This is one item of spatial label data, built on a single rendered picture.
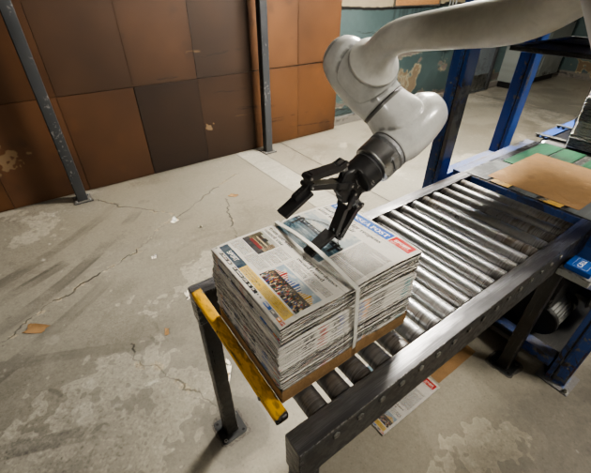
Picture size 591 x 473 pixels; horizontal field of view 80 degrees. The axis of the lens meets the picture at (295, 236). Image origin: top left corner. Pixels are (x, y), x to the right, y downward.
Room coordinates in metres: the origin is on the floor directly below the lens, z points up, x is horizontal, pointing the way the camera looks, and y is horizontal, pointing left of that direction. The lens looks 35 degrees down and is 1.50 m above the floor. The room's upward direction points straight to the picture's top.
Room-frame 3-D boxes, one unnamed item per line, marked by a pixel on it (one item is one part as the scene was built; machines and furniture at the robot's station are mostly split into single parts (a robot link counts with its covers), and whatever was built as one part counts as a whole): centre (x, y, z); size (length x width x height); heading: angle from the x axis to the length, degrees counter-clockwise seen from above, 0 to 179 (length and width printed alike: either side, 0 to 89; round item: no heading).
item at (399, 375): (0.70, -0.54, 0.74); 1.34 x 0.05 x 0.12; 125
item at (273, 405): (0.53, 0.15, 0.81); 0.43 x 0.03 x 0.02; 35
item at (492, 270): (0.98, -0.50, 0.77); 0.47 x 0.05 x 0.05; 35
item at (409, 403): (0.92, -0.43, 0.00); 0.37 x 0.28 x 0.01; 125
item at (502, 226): (1.13, -0.72, 0.77); 0.47 x 0.05 x 0.05; 35
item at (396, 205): (1.11, -0.25, 0.74); 1.34 x 0.05 x 0.12; 125
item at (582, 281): (0.92, -0.98, 0.69); 0.10 x 0.10 x 0.03; 35
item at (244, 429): (0.74, 0.27, 0.01); 0.14 x 0.13 x 0.01; 35
